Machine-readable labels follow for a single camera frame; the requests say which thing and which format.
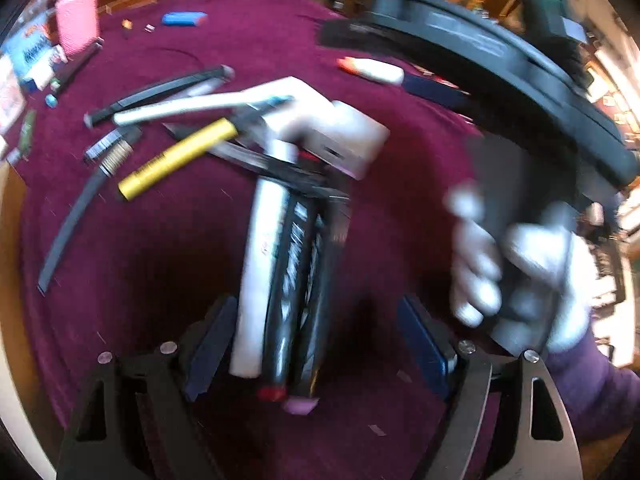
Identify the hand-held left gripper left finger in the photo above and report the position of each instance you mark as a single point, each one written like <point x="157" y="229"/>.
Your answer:
<point x="212" y="345"/>

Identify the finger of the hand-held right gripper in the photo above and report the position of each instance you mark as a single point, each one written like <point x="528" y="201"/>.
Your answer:
<point x="435" y="92"/>
<point x="350" y="37"/>

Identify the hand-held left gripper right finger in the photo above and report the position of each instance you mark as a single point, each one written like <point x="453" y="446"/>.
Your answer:
<point x="425" y="345"/>

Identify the white bottle orange cap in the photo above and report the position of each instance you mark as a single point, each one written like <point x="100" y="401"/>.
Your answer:
<point x="375" y="71"/>

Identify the white charger with prongs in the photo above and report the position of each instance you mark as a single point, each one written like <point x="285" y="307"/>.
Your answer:
<point x="300" y="95"/>

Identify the black pen red end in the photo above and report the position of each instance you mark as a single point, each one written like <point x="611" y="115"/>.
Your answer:
<point x="285" y="310"/>

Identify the white marker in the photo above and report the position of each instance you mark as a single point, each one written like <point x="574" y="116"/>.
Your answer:
<point x="260" y="270"/>

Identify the white charger cube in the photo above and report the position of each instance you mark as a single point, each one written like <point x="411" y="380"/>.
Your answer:
<point x="355" y="135"/>

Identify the black pen pink end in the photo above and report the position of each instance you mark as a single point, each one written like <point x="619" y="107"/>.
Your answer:
<point x="315" y="320"/>

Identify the person's right forearm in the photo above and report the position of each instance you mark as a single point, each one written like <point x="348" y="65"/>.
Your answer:
<point x="595" y="390"/>

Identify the person's right hand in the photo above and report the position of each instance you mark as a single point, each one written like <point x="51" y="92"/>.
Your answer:
<point x="545" y="270"/>

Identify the maroon tablecloth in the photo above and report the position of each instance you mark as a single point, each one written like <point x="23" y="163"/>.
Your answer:
<point x="150" y="240"/>

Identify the black slim pen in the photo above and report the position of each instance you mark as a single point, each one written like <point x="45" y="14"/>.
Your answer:
<point x="280" y="170"/>

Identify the black gel pen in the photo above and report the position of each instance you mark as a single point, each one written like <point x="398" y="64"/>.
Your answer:
<point x="200" y="89"/>

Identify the white pen blue tip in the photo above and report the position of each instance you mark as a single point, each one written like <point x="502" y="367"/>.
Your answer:
<point x="175" y="109"/>

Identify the yellow marker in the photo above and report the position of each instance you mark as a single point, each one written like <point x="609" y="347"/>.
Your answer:
<point x="175" y="157"/>

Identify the black marker grey cap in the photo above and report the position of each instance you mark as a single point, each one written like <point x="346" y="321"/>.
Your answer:
<point x="165" y="87"/>

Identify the black ridged pen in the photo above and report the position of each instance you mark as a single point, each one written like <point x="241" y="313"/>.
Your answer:
<point x="112" y="142"/>

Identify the pink knitted bottle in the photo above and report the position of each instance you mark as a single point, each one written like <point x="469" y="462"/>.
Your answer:
<point x="75" y="15"/>

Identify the long black pen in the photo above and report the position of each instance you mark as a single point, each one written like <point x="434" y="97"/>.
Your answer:
<point x="75" y="70"/>

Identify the green pen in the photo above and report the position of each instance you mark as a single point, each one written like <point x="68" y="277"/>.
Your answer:
<point x="27" y="132"/>

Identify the small blue cap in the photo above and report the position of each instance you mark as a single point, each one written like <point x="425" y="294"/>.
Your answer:
<point x="51" y="101"/>

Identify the small white printed box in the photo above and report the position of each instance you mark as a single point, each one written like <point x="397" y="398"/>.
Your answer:
<point x="45" y="77"/>

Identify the blue printed box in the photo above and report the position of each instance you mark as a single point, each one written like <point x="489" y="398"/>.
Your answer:
<point x="25" y="50"/>

